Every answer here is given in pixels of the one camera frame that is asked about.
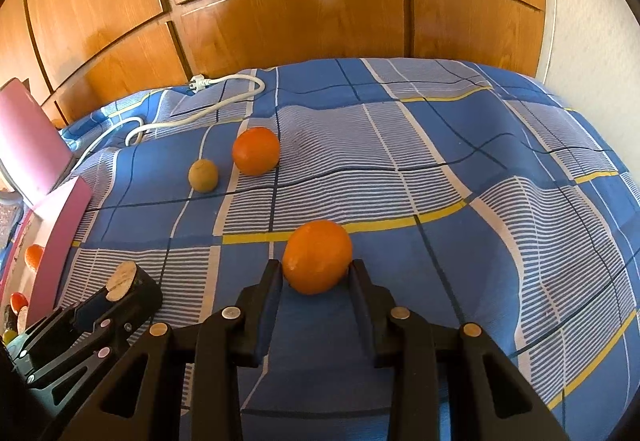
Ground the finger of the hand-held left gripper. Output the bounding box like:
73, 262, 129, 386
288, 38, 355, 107
20, 290, 119, 358
25, 317, 152, 390

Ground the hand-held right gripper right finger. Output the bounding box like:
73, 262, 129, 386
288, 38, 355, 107
347, 259, 571, 441

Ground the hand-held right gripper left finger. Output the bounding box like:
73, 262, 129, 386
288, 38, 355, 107
57, 259, 286, 441

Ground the pink shallow box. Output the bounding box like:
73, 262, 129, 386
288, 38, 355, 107
0, 177, 94, 322

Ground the small beige round fruit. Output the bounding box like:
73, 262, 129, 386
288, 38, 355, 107
188, 159, 220, 193

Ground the small tangerine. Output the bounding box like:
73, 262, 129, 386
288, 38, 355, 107
231, 126, 281, 176

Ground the silver embossed tissue box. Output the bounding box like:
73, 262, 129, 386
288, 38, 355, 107
0, 201, 25, 247

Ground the pink electric kettle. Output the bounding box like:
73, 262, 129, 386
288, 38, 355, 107
0, 78, 71, 207

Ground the wooden wardrobe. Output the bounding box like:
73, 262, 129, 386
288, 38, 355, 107
0, 0, 548, 132

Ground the white power cable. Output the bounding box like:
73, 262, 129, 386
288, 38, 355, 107
80, 74, 267, 158

